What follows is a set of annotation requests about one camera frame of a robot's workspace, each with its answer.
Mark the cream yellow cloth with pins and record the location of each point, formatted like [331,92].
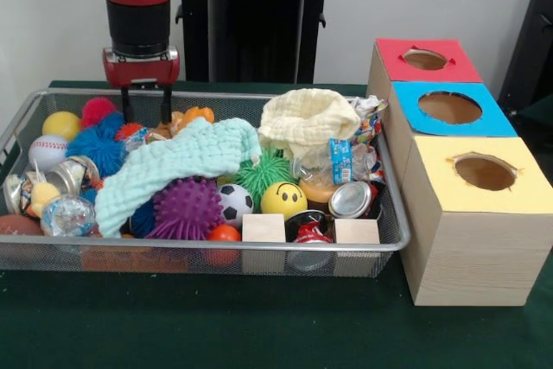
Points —
[307,120]

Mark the white baseball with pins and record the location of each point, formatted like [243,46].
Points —
[46,152]

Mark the purple spiky ball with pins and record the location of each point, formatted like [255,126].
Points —
[186,209]

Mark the metal mesh bin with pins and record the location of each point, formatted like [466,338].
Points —
[129,263]

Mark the green spiky ball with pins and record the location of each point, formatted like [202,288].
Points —
[263,174]

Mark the blue puffer ball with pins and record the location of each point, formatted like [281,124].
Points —
[93,146]

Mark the mint green cloth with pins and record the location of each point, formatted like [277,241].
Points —
[173,157]

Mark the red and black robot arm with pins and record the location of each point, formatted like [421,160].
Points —
[138,19]

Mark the green cloth side table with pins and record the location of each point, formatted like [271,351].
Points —
[540,116]

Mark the black upright panel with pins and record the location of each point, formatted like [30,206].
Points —
[531,40]

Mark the brown plush toy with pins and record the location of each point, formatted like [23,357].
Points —
[172,126]

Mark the dark green table cloth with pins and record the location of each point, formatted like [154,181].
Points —
[259,326]

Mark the plain wooden cube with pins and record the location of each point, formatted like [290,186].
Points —
[263,228]
[356,231]

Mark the yellow smiley ball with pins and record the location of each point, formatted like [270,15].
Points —
[283,202]

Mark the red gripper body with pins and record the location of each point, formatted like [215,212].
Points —
[140,71]

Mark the small soccer ball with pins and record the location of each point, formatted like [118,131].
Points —
[233,205]

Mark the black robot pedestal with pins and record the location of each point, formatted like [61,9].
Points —
[259,40]

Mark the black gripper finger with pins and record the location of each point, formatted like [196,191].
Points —
[166,105]
[126,105]

